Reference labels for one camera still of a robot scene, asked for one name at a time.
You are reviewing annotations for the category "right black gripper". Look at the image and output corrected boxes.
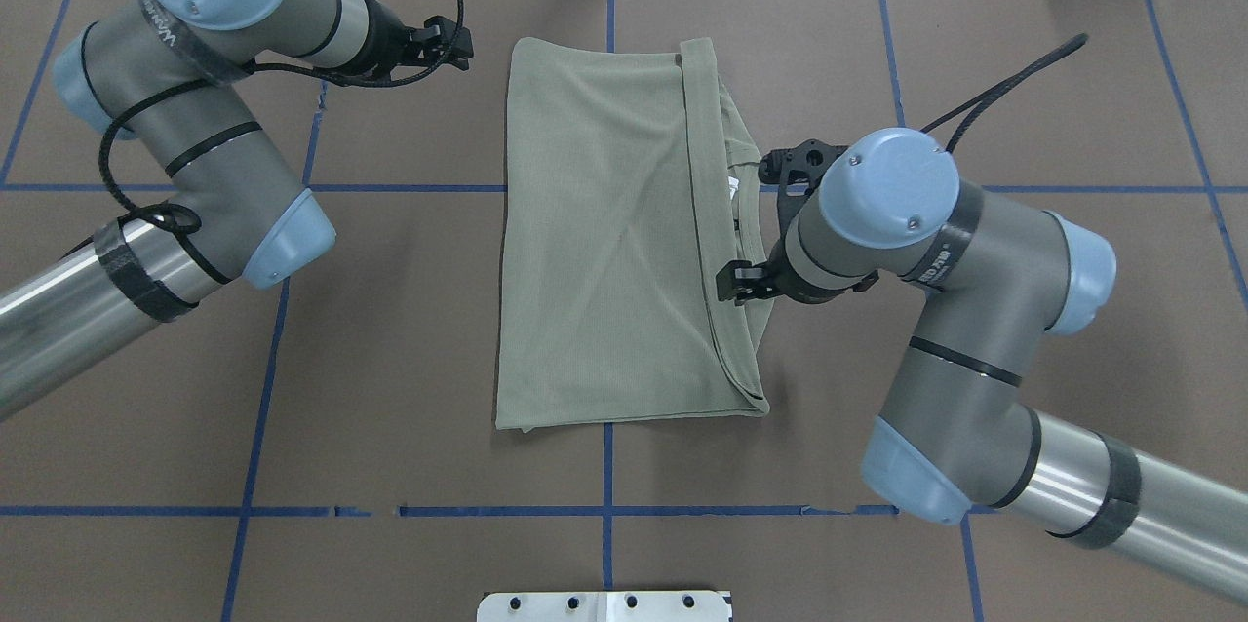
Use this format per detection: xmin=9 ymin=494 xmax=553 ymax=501
xmin=715 ymin=194 xmax=879 ymax=306

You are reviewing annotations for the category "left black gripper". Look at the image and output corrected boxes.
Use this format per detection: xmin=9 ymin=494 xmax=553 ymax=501
xmin=356 ymin=2 xmax=474 ymax=81

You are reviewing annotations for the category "olive green long-sleeve shirt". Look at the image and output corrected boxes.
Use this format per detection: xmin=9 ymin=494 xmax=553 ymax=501
xmin=495 ymin=37 xmax=771 ymax=432

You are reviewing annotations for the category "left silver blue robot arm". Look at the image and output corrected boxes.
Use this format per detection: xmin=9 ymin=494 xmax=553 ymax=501
xmin=1 ymin=0 xmax=474 ymax=417

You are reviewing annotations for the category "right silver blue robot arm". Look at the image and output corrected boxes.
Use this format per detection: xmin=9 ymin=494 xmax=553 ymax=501
xmin=718 ymin=126 xmax=1247 ymax=603

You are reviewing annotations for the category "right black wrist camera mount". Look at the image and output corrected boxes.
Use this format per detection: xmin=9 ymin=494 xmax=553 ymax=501
xmin=758 ymin=139 xmax=847 ymax=204

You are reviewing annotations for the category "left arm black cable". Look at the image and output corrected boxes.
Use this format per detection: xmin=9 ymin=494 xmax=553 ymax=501
xmin=97 ymin=0 xmax=466 ymax=239

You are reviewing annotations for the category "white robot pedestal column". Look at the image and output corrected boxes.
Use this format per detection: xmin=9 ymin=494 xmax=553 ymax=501
xmin=475 ymin=590 xmax=734 ymax=621

